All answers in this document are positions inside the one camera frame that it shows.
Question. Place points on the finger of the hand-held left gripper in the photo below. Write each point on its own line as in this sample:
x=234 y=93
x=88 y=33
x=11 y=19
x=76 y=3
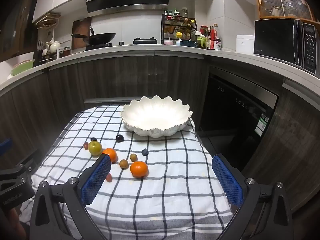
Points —
x=5 y=147
x=15 y=172

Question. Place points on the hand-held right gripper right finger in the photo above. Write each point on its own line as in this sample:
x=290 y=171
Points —
x=227 y=182

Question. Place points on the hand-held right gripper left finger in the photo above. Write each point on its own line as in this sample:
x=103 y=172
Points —
x=96 y=180

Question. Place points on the red cherry tomato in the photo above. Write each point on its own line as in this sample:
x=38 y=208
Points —
x=109 y=177
x=86 y=145

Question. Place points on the orange mandarin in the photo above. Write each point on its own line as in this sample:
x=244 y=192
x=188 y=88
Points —
x=113 y=155
x=139 y=169

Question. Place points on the brown longan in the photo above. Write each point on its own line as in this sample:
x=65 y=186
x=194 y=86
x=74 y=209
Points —
x=133 y=157
x=123 y=164

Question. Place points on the yellow green plum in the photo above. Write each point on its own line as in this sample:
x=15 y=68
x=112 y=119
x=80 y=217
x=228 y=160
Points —
x=95 y=148

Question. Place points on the blueberry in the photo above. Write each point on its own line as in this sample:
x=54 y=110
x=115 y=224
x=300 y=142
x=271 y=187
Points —
x=145 y=152
x=93 y=139

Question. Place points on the dark plum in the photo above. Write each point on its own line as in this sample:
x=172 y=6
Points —
x=119 y=138

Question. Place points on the white scalloped bowl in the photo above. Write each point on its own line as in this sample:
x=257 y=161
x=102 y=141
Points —
x=155 y=116

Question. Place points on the black built-in dishwasher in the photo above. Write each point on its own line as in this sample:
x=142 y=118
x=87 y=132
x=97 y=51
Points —
x=232 y=120

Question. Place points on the white checked cloth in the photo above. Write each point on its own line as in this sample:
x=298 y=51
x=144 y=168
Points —
x=162 y=187

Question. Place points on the green bowl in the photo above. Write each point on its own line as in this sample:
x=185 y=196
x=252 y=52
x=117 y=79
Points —
x=22 y=67

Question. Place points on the dark wood base cabinet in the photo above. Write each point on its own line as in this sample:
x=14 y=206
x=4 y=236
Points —
x=112 y=80

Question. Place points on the white teapot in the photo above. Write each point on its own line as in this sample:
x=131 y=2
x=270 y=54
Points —
x=55 y=47

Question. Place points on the glass jar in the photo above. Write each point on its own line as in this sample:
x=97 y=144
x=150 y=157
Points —
x=66 y=51

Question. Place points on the white rice cooker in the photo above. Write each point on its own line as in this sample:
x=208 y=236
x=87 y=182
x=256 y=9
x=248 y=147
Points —
x=245 y=43

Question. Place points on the wooden cutting board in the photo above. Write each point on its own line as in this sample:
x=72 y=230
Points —
x=80 y=28

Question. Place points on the black wok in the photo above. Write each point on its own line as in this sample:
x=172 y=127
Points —
x=100 y=38

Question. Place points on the green jar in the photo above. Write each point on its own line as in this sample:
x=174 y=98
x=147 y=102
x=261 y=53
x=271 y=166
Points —
x=200 y=41

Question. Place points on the dark blue dish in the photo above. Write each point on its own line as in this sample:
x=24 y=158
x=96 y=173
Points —
x=188 y=43

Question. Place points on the black stove pot support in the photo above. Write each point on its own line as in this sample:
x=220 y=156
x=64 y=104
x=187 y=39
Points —
x=143 y=40

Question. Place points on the red cap oil bottle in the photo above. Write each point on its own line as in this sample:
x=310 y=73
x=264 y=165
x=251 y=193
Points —
x=213 y=33

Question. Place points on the black microwave oven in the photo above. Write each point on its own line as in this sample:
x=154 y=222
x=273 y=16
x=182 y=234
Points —
x=277 y=40

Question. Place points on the pink bowl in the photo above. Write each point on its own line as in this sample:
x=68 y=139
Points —
x=168 y=41

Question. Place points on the red lid jar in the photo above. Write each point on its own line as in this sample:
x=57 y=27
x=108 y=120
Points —
x=203 y=29

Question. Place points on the yellow lid jar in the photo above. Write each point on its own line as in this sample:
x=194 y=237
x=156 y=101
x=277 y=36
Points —
x=178 y=35

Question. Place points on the black spice rack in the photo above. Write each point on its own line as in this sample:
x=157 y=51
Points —
x=175 y=27

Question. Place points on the wooden glass-door cabinet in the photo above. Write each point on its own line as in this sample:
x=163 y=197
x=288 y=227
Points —
x=282 y=2

